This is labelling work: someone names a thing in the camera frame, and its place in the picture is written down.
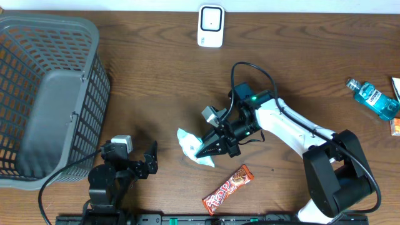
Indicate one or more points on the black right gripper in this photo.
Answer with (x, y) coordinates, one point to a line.
(229, 142)

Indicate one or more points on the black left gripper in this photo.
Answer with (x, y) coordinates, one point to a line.
(150, 162)

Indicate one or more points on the teal tissue pack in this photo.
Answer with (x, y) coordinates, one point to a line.
(191, 145)

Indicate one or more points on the red brown snack bar wrapper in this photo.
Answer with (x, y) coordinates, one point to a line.
(241, 177)

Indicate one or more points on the blue mouthwash bottle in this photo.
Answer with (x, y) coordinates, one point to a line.
(366, 93)

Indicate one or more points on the small orange snack packet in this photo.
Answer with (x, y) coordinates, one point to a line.
(395, 127)

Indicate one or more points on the yellow chips bag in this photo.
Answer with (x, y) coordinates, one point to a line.
(396, 86)

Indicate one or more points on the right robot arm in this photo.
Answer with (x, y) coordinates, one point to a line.
(337, 172)

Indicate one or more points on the grey plastic shopping basket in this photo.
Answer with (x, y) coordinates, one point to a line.
(54, 95)

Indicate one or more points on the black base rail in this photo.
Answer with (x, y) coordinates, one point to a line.
(142, 219)

